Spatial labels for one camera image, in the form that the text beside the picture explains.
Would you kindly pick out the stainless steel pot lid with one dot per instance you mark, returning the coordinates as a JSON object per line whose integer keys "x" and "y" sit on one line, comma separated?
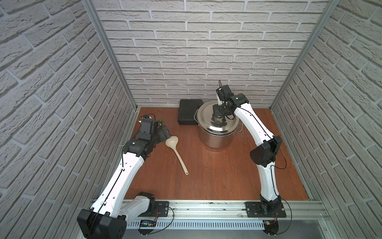
{"x": 214, "y": 122}

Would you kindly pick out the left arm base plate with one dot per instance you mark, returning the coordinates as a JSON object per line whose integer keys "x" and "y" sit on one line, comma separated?
{"x": 159, "y": 208}

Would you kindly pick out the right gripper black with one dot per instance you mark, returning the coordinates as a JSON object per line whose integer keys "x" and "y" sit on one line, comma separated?
{"x": 216, "y": 112}

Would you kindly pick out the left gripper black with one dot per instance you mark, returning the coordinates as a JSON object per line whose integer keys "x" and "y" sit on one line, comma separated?
{"x": 159, "y": 133}

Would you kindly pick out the black plastic tool case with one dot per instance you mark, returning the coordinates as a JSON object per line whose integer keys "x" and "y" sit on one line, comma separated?
{"x": 187, "y": 110}

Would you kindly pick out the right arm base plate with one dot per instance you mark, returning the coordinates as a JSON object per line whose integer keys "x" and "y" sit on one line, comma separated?
{"x": 263, "y": 210}

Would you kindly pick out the cream plastic ladle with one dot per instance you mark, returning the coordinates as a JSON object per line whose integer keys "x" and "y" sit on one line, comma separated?
{"x": 172, "y": 143}

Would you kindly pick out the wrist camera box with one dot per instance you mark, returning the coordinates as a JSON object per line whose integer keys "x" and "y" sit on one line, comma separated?
{"x": 149, "y": 128}
{"x": 224, "y": 92}

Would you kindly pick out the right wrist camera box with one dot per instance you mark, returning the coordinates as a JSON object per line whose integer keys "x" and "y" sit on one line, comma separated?
{"x": 224, "y": 92}

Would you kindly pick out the aluminium front rail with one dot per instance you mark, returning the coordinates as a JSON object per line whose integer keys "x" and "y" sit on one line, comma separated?
{"x": 235, "y": 210}

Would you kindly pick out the right black connector board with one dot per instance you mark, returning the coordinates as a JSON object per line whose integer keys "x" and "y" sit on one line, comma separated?
{"x": 271, "y": 228}

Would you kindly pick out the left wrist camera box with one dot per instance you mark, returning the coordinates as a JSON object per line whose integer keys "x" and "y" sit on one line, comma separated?
{"x": 149, "y": 128}

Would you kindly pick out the small green circuit board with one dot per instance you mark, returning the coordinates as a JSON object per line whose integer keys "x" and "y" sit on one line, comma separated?
{"x": 147, "y": 224}

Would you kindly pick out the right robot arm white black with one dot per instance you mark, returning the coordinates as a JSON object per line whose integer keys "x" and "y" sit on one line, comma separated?
{"x": 267, "y": 146}

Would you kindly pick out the white ventilation grille strip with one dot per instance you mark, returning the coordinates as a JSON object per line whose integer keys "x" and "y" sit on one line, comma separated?
{"x": 179, "y": 224}

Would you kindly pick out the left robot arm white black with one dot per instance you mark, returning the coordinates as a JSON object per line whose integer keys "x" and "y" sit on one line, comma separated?
{"x": 104, "y": 220}

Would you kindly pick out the stainless steel stock pot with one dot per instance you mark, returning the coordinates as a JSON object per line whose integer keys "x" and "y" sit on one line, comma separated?
{"x": 216, "y": 141}

